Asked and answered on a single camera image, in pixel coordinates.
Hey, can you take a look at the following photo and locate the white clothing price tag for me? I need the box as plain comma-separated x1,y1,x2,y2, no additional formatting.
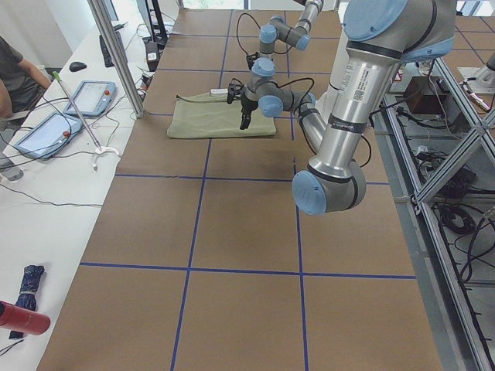
210,88,228,95

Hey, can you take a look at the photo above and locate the aluminium frame post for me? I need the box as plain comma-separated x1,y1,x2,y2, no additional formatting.
87,0,144,118

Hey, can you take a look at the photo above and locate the blue teach pendant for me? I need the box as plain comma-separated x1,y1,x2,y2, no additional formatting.
13,112,82,159
72,80,117,117

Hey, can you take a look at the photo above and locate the black power adapter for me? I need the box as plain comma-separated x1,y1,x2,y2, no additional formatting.
145,41,160,72

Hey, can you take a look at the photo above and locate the silver reacher grabber stick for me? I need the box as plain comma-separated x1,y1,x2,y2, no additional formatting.
52,72,121,172

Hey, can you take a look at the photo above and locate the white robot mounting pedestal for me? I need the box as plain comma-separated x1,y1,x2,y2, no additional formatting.
316,32,349,121

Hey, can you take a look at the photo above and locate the seated person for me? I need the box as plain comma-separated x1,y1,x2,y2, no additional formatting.
1,37,51,125

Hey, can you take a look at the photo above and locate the folded dark blue umbrella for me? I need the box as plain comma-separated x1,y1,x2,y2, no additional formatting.
9,265,45,339

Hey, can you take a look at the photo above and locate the black keyboard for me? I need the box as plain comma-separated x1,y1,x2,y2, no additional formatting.
99,31,125,68

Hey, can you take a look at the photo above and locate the black computer mouse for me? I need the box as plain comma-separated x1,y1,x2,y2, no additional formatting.
69,61,87,72

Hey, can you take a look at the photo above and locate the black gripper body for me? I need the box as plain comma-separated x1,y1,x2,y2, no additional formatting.
246,52,260,70
227,78,258,114

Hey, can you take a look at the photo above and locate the near blue teach pendant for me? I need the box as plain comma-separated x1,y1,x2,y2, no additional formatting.
13,112,82,159

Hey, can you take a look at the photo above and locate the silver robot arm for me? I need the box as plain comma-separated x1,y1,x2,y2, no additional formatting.
246,0,324,69
240,1,456,215

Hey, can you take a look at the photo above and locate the olive green long-sleeve shirt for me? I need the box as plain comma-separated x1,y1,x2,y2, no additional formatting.
166,93,276,139

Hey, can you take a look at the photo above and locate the red cylindrical bottle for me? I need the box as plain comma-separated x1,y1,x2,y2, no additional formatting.
1,301,51,335

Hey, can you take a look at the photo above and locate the far blue teach pendant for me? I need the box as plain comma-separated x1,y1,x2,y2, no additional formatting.
72,80,117,117

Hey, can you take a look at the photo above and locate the dark brown box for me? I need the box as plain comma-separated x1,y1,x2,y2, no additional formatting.
404,76,449,114

